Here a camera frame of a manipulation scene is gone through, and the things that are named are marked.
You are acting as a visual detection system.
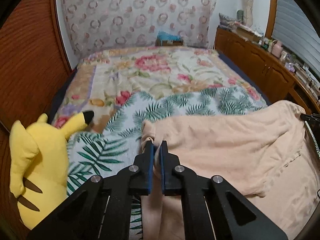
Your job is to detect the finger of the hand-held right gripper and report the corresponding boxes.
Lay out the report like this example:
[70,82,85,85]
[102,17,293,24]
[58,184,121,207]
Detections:
[300,113,320,155]

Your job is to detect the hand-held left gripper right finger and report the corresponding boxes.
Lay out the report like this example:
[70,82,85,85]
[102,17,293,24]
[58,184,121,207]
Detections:
[160,140,288,240]

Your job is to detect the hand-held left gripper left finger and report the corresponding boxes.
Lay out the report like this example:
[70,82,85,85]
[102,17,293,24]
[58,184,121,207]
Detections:
[26,140,154,240]

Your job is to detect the pink printed t-shirt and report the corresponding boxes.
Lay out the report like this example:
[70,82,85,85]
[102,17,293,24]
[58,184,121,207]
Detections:
[141,100,320,240]

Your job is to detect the leaf print bed sheet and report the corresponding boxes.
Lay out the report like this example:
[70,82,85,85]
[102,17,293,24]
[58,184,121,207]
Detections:
[66,87,268,240]

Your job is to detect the pink thermos jug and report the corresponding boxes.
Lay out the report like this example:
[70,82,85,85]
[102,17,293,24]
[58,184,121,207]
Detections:
[271,40,283,57]

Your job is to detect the wooden side cabinet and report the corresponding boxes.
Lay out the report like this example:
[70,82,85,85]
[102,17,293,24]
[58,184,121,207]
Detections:
[215,27,320,115]

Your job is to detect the grey window blind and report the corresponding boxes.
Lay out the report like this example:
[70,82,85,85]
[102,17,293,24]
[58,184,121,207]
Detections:
[271,0,320,75]

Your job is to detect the floral blanket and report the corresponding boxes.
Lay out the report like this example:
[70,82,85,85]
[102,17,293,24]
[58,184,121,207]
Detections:
[51,47,269,133]

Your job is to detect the flat beige box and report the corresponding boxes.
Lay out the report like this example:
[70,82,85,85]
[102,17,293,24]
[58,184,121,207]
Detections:
[236,26,262,42]

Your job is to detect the yellow plush toy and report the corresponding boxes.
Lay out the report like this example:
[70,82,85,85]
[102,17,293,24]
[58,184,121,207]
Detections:
[9,110,95,230]

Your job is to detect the patterned folded pillow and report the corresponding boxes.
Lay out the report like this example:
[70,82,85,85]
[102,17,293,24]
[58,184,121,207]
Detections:
[218,12,240,28]

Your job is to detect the beige window curtain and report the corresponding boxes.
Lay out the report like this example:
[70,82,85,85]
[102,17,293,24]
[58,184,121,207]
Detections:
[240,0,255,28]

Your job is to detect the blue plastic bag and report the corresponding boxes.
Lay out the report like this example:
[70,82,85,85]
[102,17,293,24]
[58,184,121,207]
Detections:
[157,31,180,41]

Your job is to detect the wooden louvered wardrobe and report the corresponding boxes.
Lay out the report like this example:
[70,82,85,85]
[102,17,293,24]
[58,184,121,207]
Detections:
[0,0,75,230]

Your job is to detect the wooden window frame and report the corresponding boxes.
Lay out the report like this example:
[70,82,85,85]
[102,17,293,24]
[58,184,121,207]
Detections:
[264,0,278,39]

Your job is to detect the circle patterned wall curtain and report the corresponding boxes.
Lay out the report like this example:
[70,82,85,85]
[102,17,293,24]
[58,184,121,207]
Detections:
[60,0,218,55]

